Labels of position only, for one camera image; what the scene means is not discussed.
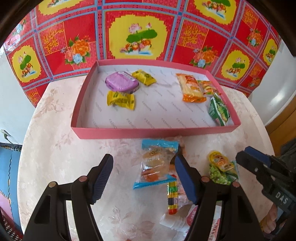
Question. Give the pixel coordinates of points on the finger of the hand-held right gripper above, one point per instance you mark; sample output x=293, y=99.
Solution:
x=251, y=163
x=256, y=153

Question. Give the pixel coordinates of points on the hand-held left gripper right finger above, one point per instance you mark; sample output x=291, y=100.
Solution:
x=186, y=178

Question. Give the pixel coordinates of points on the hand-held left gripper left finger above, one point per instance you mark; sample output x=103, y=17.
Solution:
x=101, y=178

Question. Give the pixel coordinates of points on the clear pink snack packet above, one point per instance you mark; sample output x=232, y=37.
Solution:
x=181, y=193

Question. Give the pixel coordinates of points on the colourful candy stick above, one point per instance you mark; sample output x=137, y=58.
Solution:
x=172, y=197

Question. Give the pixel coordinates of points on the yellow lid jelly cup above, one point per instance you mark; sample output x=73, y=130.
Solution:
x=219, y=160

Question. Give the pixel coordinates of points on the green pea packet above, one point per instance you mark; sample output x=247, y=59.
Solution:
x=218, y=110
x=218, y=177

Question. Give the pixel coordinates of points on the blue clear pastry packet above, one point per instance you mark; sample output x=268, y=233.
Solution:
x=152, y=162

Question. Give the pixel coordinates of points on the white pink jelly pouch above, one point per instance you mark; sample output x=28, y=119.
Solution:
x=173, y=222

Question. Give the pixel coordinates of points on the pink cardboard box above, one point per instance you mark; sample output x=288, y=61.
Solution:
x=150, y=109

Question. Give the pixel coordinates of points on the burger gummy packet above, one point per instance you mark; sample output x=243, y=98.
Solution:
x=209, y=88

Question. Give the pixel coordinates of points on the yellow snack packet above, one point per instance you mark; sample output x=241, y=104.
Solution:
x=143, y=77
x=121, y=99

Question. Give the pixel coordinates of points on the orange cracker packet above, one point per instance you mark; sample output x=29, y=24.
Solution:
x=189, y=88

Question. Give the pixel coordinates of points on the person's right hand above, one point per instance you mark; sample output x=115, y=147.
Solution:
x=271, y=220

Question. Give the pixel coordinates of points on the wooden door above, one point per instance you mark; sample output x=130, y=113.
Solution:
x=282, y=129

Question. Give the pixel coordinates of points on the colourful foam floor mat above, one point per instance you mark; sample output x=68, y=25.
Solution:
x=9, y=166

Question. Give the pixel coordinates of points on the polka dot cloth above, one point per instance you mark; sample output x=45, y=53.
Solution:
x=8, y=223

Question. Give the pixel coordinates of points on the wall socket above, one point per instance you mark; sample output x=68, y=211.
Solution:
x=4, y=134

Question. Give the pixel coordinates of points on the red floral patterned wall cloth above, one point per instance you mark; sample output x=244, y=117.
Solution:
x=138, y=34

